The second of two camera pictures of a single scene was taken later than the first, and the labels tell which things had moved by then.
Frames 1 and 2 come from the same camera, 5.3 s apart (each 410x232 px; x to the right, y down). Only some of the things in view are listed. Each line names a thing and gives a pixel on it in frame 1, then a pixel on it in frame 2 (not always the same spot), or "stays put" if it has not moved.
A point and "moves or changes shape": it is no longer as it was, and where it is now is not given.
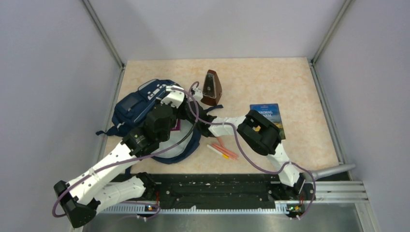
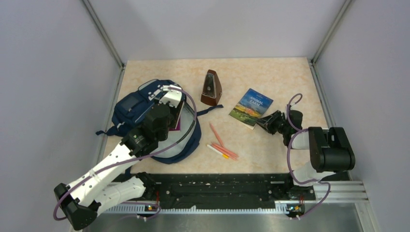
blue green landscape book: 271,111 moves or changes shape
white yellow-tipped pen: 217,152 stays put
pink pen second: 225,150 stays put
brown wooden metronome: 212,93 stays put
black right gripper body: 183,113 → 276,123
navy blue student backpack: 129,118 stays put
